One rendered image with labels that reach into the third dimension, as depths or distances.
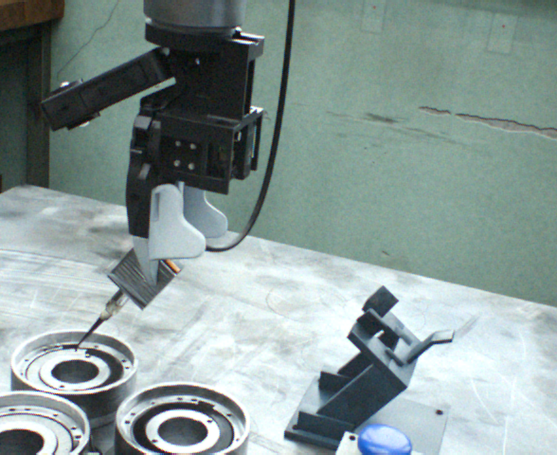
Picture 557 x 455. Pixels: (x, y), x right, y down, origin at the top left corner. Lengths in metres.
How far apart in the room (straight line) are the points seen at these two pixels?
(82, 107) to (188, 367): 0.28
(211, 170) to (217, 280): 0.37
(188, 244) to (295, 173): 1.67
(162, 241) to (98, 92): 0.12
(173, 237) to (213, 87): 0.12
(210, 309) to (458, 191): 1.39
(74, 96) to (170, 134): 0.08
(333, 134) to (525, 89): 0.48
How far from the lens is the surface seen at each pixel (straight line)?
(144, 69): 0.68
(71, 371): 0.82
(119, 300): 0.78
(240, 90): 0.67
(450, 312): 1.05
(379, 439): 0.67
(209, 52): 0.67
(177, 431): 0.75
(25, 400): 0.75
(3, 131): 2.73
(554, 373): 0.98
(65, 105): 0.72
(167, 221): 0.71
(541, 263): 2.33
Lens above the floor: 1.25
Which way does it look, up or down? 22 degrees down
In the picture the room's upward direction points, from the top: 7 degrees clockwise
